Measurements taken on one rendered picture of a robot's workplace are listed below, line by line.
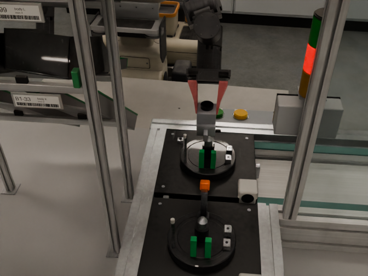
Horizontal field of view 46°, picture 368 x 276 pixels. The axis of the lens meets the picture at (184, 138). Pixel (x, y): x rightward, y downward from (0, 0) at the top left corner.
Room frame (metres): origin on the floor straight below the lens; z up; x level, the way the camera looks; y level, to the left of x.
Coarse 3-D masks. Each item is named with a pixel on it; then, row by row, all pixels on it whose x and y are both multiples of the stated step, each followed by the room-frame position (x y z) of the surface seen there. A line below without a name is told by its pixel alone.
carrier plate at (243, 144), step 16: (176, 144) 0.88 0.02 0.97; (240, 144) 0.88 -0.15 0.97; (160, 160) 0.81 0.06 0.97; (176, 160) 0.81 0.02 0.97; (240, 160) 0.81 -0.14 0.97; (160, 176) 0.76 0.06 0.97; (176, 176) 0.76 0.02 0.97; (240, 176) 0.76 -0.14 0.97; (160, 192) 0.70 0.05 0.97; (176, 192) 0.70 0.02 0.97; (192, 192) 0.70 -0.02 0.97; (208, 192) 0.70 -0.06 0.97; (224, 192) 0.70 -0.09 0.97
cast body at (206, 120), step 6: (204, 102) 0.83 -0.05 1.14; (210, 102) 0.83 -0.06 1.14; (198, 108) 0.82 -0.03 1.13; (204, 108) 0.81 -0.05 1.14; (210, 108) 0.81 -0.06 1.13; (198, 114) 0.80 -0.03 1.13; (204, 114) 0.80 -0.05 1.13; (210, 114) 0.80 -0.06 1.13; (198, 120) 0.80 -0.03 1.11; (204, 120) 0.80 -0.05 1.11; (210, 120) 0.79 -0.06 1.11; (198, 126) 0.79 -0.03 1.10; (204, 126) 0.79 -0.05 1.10; (210, 126) 0.79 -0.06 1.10; (198, 132) 0.79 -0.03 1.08; (204, 132) 0.78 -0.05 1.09; (210, 132) 0.79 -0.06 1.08; (204, 138) 0.77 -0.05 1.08
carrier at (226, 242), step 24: (168, 216) 0.63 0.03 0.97; (192, 216) 0.61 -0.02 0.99; (216, 216) 0.61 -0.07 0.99; (240, 216) 0.63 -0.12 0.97; (144, 240) 0.57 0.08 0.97; (168, 240) 0.55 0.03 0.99; (192, 240) 0.51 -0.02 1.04; (216, 240) 0.55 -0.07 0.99; (240, 240) 0.57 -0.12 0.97; (144, 264) 0.51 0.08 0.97; (168, 264) 0.51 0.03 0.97; (192, 264) 0.49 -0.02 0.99; (216, 264) 0.50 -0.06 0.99; (240, 264) 0.51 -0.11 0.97
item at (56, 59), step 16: (16, 32) 0.71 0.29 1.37; (32, 32) 0.70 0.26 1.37; (16, 48) 0.70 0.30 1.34; (32, 48) 0.69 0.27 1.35; (48, 48) 0.69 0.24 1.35; (64, 48) 0.68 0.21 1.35; (96, 48) 0.77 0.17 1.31; (16, 64) 0.69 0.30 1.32; (32, 64) 0.68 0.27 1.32; (48, 64) 0.67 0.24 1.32; (64, 64) 0.67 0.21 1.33; (96, 64) 0.76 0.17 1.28
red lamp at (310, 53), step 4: (308, 44) 0.68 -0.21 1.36; (308, 48) 0.67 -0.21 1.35; (312, 48) 0.67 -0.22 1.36; (308, 52) 0.67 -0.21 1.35; (312, 52) 0.66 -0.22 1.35; (308, 56) 0.67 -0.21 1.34; (312, 56) 0.66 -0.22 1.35; (304, 60) 0.68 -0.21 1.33; (308, 60) 0.67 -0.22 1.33; (312, 60) 0.66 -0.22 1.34; (304, 64) 0.68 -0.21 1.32; (308, 64) 0.67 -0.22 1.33; (312, 64) 0.66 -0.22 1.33; (304, 68) 0.67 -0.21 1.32; (308, 68) 0.66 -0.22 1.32; (308, 72) 0.66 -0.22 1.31
